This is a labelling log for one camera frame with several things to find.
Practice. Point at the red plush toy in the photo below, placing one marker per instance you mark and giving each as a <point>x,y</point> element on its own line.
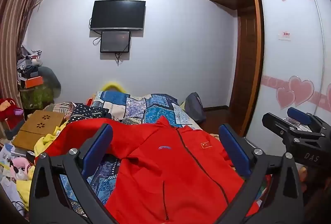
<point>7,107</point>

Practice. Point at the brown striped curtain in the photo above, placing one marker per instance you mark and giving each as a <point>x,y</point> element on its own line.
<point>15,32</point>

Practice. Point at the red label sticker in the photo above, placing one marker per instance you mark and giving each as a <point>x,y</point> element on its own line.
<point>284,35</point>

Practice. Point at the pink soft toy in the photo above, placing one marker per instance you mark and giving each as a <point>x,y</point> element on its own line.
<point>22,164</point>

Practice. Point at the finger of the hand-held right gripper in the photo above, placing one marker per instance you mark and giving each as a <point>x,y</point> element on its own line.
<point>279,124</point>
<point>300,115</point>

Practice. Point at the white plastic bag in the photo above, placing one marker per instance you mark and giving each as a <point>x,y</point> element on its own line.
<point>9,190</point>

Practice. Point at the pile of clutter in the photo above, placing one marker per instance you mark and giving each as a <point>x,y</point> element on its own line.
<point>28,61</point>

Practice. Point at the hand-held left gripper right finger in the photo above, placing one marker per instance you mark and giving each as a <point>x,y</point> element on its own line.
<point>234,147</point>

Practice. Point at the grey backpack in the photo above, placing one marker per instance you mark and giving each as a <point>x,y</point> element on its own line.
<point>195,107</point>

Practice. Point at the yellow cloth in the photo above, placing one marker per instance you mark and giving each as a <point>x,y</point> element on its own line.
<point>47,140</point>

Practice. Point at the small black wall monitor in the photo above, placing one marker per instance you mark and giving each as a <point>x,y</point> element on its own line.
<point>115,42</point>

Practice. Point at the black wall television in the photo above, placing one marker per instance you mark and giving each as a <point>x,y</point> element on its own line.
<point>117,14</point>

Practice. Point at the yellow pillow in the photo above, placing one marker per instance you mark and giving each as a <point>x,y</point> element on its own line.
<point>113,86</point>

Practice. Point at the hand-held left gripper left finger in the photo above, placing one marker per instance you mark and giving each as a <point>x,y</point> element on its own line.
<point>99,146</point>

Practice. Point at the blue patchwork bedspread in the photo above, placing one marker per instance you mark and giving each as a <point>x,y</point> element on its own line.
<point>155,107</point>

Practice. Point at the dark blue patterned garment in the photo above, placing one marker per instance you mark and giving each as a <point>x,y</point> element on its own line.
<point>88,111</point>

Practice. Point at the orange box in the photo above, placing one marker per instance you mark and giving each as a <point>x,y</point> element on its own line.
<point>33,82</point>

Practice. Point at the dark green garment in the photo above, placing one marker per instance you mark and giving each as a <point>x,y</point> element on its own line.
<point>50,82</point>

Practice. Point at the person's right hand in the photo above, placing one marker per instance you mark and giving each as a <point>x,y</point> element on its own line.
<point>302,175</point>

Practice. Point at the red zip jacket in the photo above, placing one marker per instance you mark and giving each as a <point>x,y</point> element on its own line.
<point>165,162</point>

